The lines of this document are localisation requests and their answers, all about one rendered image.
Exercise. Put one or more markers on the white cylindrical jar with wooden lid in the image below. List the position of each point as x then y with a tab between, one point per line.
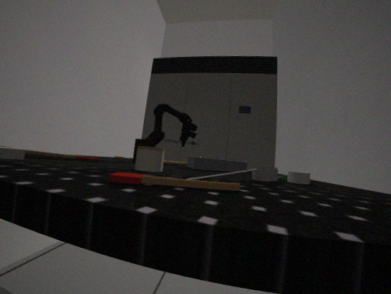
149	159

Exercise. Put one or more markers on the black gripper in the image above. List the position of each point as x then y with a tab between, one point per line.
184	136

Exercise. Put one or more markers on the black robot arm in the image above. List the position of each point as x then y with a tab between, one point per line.
157	135

